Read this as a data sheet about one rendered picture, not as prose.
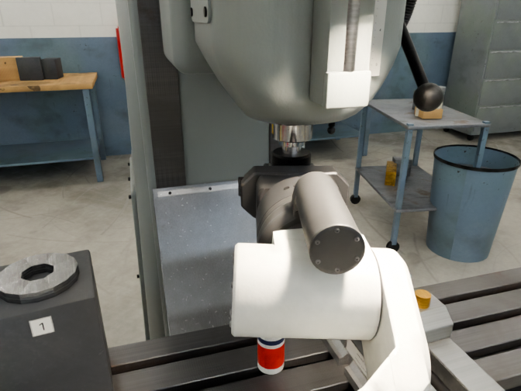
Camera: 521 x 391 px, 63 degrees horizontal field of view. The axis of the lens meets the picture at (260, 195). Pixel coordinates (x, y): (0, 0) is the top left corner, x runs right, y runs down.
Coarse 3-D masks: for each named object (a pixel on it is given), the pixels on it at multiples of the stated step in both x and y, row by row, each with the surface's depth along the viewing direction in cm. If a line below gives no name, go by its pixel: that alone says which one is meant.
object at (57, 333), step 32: (32, 256) 54; (64, 256) 54; (0, 288) 48; (32, 288) 48; (64, 288) 49; (96, 288) 59; (0, 320) 45; (32, 320) 46; (64, 320) 48; (96, 320) 50; (0, 352) 46; (32, 352) 48; (64, 352) 50; (96, 352) 51; (0, 384) 48; (32, 384) 49; (64, 384) 51; (96, 384) 53
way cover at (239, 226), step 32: (160, 192) 86; (192, 192) 87; (224, 192) 89; (160, 224) 85; (192, 224) 87; (224, 224) 89; (160, 256) 85; (192, 256) 86; (224, 256) 88; (192, 288) 84; (224, 288) 85; (192, 320) 81; (224, 320) 81
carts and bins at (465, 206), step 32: (416, 128) 238; (448, 128) 241; (416, 160) 331; (448, 160) 277; (480, 160) 251; (512, 160) 254; (384, 192) 283; (416, 192) 283; (448, 192) 249; (480, 192) 239; (448, 224) 256; (480, 224) 248; (448, 256) 263; (480, 256) 260
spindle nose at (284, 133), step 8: (280, 128) 47; (288, 128) 47; (296, 128) 47; (304, 128) 47; (312, 128) 49; (272, 136) 49; (280, 136) 48; (288, 136) 47; (296, 136) 47; (304, 136) 47
